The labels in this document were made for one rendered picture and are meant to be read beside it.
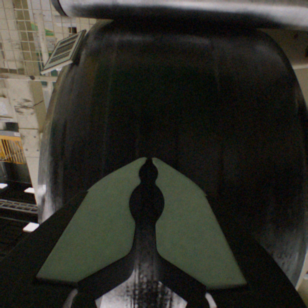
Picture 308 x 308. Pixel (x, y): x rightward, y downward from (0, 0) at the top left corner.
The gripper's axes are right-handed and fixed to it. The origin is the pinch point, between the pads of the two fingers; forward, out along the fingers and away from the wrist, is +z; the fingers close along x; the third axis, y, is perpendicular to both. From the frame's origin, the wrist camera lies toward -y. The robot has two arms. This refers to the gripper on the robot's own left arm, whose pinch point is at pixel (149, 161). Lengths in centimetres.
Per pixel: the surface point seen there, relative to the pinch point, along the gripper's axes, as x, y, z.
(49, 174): -8.7, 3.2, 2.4
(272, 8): 11.5, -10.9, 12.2
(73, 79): -7.1, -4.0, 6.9
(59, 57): -9.7, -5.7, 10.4
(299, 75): 26.4, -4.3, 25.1
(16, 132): -498, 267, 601
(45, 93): -597, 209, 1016
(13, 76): -51, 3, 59
